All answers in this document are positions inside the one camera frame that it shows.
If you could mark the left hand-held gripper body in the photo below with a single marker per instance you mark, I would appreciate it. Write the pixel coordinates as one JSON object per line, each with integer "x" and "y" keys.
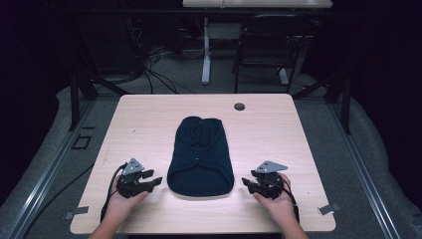
{"x": 130, "y": 182}

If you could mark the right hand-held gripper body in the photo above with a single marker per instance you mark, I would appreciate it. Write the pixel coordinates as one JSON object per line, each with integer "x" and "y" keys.
{"x": 270, "y": 186}

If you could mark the dark navy small hooded garment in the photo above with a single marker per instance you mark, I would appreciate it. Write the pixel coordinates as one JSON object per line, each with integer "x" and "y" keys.
{"x": 199, "y": 159}

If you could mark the person's left hand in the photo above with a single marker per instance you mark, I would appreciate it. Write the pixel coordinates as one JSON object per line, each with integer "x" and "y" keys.
{"x": 119, "y": 205}

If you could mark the person's right hand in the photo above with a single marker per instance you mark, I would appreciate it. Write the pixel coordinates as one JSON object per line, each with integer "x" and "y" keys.
{"x": 282, "y": 209}

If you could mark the grey tape strip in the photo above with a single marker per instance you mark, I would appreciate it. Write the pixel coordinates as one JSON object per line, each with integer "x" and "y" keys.
{"x": 329, "y": 208}
{"x": 78, "y": 211}

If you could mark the black metal stand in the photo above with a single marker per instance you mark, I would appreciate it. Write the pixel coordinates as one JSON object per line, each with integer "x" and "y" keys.
{"x": 74, "y": 99}
{"x": 345, "y": 103}

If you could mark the black folding chair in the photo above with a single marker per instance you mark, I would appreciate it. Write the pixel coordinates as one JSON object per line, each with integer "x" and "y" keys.
{"x": 270, "y": 43}

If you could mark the dark cabinet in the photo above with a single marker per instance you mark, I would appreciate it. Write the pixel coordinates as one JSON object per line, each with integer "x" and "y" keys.
{"x": 112, "y": 43}

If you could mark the white desk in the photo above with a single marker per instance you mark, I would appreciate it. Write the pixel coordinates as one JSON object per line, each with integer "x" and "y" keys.
{"x": 255, "y": 3}

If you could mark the aluminium floor rail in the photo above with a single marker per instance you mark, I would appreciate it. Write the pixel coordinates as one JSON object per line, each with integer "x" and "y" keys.
{"x": 49, "y": 172}
{"x": 363, "y": 172}

